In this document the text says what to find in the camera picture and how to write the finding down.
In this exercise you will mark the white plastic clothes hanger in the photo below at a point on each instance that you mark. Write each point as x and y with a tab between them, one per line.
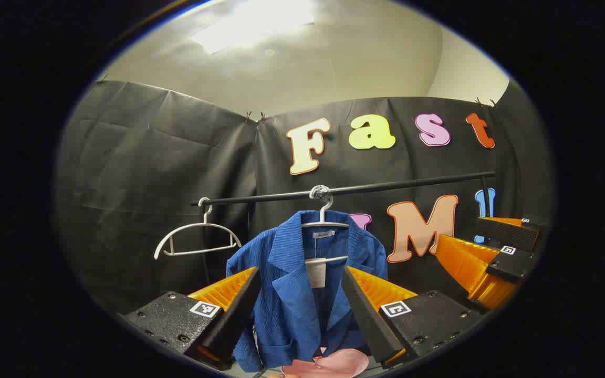
324	210
206	215

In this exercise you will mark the black backdrop cloth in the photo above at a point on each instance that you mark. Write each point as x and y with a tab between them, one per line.
150	157

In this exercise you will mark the black metal clothes rack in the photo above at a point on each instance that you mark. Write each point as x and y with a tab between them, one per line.
386	185

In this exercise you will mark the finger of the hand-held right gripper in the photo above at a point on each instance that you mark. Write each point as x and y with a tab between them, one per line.
465	262
507	233

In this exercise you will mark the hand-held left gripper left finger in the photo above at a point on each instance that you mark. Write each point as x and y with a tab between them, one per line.
234	315

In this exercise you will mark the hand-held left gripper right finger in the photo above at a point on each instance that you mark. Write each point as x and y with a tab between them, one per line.
368	315

